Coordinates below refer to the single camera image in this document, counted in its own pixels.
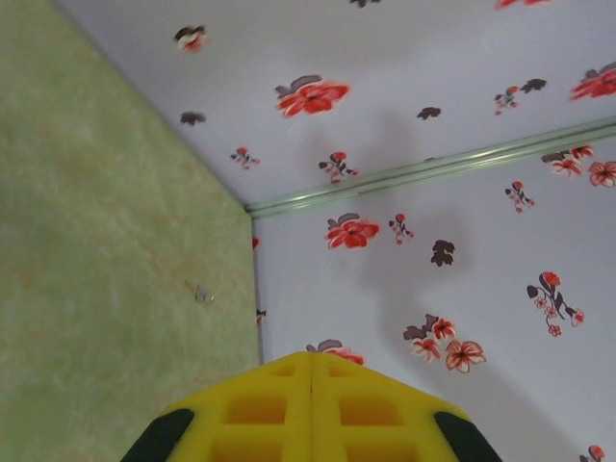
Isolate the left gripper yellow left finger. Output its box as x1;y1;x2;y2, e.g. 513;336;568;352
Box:
119;351;314;462

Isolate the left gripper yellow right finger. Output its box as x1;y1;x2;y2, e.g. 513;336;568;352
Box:
311;352;504;462

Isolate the aluminium corner post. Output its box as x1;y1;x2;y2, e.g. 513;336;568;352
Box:
244;114;616;220

